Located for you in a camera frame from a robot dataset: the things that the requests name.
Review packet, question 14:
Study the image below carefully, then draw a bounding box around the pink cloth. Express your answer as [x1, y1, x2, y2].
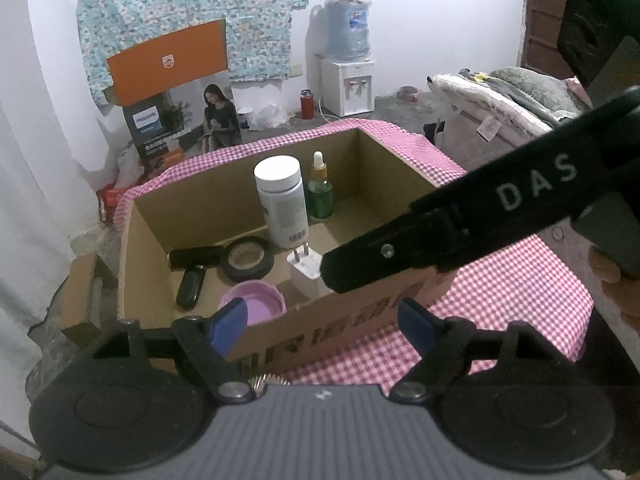
[562, 77, 594, 107]

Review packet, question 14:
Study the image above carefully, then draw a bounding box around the grey green blanket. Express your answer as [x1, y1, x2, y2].
[487, 65, 588, 121]

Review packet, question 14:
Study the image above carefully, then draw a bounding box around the small wooden stool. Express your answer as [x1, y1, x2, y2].
[62, 252, 121, 348]

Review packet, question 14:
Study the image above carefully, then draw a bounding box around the black tape roll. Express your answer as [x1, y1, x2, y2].
[218, 236, 275, 282]

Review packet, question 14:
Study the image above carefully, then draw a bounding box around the white pill bottle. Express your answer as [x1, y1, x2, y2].
[254, 156, 309, 249]

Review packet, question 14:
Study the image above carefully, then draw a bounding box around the black bag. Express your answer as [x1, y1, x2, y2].
[422, 120, 446, 147]

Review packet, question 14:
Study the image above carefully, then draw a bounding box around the white plastic bag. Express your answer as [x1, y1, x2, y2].
[117, 145, 149, 187]
[248, 104, 291, 131]

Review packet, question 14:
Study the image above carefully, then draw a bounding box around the printed appliance box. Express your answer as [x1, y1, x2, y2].
[122, 82, 243, 166]

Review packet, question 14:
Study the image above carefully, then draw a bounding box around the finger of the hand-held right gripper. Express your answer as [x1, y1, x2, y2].
[320, 207, 468, 295]

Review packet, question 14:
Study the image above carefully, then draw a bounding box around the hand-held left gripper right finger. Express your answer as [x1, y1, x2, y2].
[390, 297, 558, 403]

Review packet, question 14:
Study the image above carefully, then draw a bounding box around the white curtain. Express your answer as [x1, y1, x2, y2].
[0, 90, 118, 461]

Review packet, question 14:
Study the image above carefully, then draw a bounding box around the purple plastic lid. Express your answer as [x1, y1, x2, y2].
[218, 281, 287, 328]

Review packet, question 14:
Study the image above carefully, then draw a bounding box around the gold lid cream jar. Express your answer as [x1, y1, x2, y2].
[252, 374, 292, 392]

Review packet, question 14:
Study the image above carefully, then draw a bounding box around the green dropper bottle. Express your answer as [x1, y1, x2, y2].
[306, 151, 335, 220]

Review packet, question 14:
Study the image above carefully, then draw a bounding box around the pink checkered tablecloth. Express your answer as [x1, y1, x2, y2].
[112, 119, 593, 396]

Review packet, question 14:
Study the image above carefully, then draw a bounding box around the brown wooden door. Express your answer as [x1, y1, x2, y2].
[520, 0, 576, 81]

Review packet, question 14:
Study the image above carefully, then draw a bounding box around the white fleece blanket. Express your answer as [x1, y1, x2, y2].
[427, 71, 556, 161]

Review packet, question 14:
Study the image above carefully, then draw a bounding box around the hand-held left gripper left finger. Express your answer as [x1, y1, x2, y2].
[92, 297, 256, 405]

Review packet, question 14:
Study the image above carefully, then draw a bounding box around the black cylinder tube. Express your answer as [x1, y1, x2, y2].
[169, 246, 226, 271]

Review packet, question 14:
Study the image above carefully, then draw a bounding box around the black oval case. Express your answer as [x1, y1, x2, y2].
[176, 265, 206, 309]

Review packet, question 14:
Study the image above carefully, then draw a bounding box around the brown cardboard box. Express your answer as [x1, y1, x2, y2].
[117, 127, 471, 376]

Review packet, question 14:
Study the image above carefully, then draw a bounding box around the orange cardboard box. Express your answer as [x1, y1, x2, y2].
[106, 19, 230, 107]

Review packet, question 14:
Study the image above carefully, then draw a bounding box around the red plastic bag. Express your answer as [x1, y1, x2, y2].
[97, 185, 132, 222]

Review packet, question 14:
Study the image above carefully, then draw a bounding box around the white water dispenser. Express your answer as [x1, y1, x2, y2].
[315, 55, 376, 117]

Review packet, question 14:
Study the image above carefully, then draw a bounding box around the white charger plug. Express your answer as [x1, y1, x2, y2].
[286, 242, 331, 301]

